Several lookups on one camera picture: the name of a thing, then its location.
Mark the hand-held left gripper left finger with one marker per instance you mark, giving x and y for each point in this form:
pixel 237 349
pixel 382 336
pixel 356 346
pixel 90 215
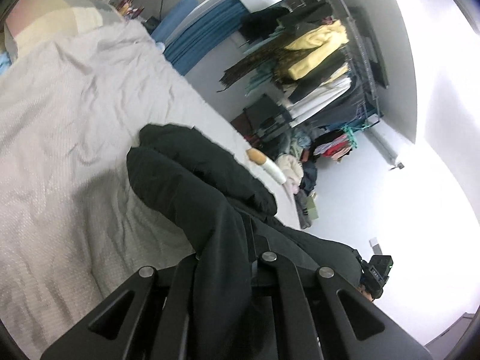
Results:
pixel 176 307

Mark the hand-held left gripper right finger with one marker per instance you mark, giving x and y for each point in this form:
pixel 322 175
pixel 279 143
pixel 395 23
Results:
pixel 296 303

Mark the black puffer jacket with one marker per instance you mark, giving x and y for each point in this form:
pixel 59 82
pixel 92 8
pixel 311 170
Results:
pixel 210 202

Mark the pile of clothes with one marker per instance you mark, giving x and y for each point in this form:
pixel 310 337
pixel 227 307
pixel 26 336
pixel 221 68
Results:
pixel 296 172

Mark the hanging small colourful clothes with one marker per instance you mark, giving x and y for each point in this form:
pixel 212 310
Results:
pixel 333 150

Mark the metal clothes rack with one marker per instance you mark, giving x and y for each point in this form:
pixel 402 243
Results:
pixel 360 45

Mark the green paper bag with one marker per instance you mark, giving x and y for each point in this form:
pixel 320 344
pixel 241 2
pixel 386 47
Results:
pixel 312 206

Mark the green clip hanger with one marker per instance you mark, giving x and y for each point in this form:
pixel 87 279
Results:
pixel 352 133

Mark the dark grey jacket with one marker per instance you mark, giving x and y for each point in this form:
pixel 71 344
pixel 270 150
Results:
pixel 345 108

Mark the white hoodie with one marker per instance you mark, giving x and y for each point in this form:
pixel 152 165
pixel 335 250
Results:
pixel 322 97

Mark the black folding stool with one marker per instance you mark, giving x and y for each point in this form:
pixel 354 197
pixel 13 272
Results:
pixel 266 116

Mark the grey bed blanket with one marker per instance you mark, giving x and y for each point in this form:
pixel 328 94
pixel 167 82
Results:
pixel 75 138

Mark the cream hanging shirt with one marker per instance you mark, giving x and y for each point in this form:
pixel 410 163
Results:
pixel 337 74

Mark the black hanging jacket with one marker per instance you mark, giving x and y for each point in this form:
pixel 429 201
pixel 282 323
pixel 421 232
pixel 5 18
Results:
pixel 326 65

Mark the teal hanging cloth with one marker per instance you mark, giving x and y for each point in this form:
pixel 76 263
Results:
pixel 258 78

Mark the yellow fleece jacket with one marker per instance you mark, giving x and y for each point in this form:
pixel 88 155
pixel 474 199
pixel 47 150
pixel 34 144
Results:
pixel 315 45

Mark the leopard print scarf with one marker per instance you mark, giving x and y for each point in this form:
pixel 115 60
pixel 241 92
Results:
pixel 258 60

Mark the black hanging coat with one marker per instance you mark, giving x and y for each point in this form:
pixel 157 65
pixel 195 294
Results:
pixel 262 22

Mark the blue curtain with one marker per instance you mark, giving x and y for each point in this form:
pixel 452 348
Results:
pixel 202 33

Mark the blue padded board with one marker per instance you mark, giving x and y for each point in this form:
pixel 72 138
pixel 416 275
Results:
pixel 176 15

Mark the light blue cloth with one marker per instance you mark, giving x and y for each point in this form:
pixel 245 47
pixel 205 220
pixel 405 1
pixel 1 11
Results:
pixel 4 63

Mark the bedside small bottles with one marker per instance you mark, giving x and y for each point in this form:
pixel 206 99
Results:
pixel 127 7

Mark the pastel patchwork pillow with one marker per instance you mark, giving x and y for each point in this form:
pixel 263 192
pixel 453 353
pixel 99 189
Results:
pixel 56 18

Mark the white wall socket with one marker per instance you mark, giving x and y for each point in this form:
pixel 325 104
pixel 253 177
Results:
pixel 375 243

